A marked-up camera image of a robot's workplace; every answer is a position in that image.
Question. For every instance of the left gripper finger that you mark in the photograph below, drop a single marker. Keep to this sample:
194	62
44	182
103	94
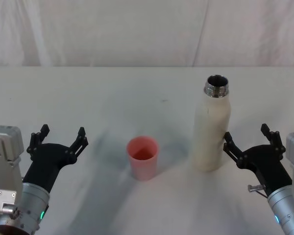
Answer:
79	144
34	142

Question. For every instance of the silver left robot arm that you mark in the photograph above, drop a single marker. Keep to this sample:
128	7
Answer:
5	156

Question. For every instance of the pink plastic cup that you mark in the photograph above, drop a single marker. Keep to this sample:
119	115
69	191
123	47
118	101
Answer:
143	159

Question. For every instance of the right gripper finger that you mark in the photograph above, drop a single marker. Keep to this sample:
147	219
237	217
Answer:
275	140
232	149

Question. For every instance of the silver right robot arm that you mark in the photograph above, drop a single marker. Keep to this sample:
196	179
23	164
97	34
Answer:
286	208

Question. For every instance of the white draped curtain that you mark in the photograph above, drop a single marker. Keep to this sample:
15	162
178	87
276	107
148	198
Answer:
137	31

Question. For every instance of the white tablecloth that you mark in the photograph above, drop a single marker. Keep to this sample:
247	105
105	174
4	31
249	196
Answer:
112	98

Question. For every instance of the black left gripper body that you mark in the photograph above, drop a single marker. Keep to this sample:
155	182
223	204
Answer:
47	159

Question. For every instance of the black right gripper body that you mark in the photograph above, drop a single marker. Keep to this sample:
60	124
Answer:
269	161

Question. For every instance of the cream vacuum bottle steel neck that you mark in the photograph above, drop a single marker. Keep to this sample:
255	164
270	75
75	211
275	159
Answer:
212	132

